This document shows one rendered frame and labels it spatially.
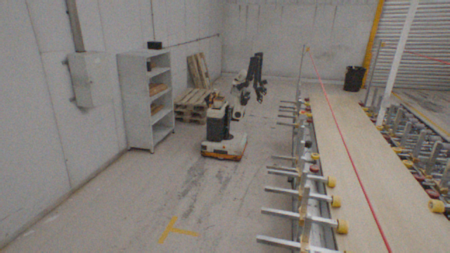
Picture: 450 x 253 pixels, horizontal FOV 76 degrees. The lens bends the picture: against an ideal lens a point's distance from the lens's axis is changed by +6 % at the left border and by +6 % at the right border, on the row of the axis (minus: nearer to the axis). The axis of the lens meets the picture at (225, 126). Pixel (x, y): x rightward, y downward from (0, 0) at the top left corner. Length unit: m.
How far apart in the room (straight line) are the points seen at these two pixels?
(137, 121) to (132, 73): 0.76
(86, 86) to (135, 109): 1.07
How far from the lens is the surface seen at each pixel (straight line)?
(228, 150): 4.24
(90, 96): 3.62
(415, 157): 3.34
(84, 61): 3.54
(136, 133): 4.62
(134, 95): 4.39
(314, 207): 2.58
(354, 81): 9.34
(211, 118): 4.14
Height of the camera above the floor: 2.14
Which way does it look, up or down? 22 degrees down
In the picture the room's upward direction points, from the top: 2 degrees clockwise
